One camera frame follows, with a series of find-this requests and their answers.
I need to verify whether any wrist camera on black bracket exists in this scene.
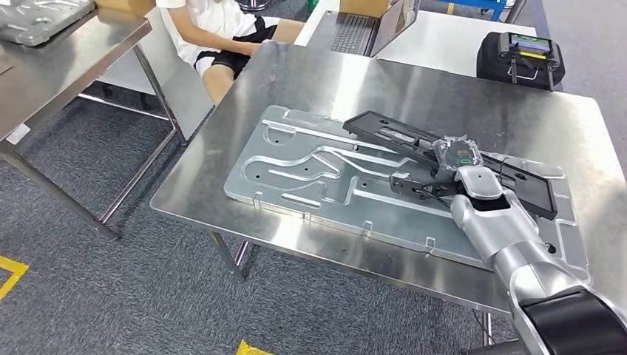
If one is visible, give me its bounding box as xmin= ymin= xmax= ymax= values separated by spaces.
xmin=389 ymin=174 xmax=464 ymax=202

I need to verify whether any white desk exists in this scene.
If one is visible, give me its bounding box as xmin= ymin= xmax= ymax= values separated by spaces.
xmin=293 ymin=0 xmax=538 ymax=79

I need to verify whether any person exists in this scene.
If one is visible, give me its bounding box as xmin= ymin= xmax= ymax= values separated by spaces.
xmin=155 ymin=0 xmax=307 ymax=105

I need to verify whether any stainless steel workbench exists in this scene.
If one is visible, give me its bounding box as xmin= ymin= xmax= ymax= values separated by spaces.
xmin=150 ymin=41 xmax=627 ymax=346

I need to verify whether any stainless steel table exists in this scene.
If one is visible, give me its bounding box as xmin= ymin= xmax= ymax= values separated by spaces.
xmin=0 ymin=7 xmax=187 ymax=241

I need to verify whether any white label sticker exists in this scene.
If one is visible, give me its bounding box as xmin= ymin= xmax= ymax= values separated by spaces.
xmin=5 ymin=123 xmax=31 ymax=146

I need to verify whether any black remote controller case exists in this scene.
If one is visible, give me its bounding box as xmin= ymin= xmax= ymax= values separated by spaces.
xmin=475 ymin=31 xmax=566 ymax=92

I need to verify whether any pale grey panel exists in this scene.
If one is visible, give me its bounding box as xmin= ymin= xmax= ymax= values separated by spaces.
xmin=95 ymin=10 xmax=215 ymax=141

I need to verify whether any black plastic panel part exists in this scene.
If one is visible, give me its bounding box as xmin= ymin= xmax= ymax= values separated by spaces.
xmin=342 ymin=110 xmax=560 ymax=221

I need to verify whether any brown cardboard box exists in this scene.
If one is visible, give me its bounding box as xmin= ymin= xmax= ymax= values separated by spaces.
xmin=339 ymin=0 xmax=393 ymax=18
xmin=95 ymin=0 xmax=157 ymax=18

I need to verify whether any stamped silver metal panel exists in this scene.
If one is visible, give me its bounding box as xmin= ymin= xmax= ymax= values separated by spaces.
xmin=223 ymin=104 xmax=592 ymax=285
xmin=0 ymin=0 xmax=96 ymax=47

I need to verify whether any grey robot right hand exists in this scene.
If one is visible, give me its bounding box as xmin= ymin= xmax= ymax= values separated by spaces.
xmin=430 ymin=135 xmax=484 ymax=173

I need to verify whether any grey laptop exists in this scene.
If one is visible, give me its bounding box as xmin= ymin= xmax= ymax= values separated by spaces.
xmin=305 ymin=0 xmax=422 ymax=58

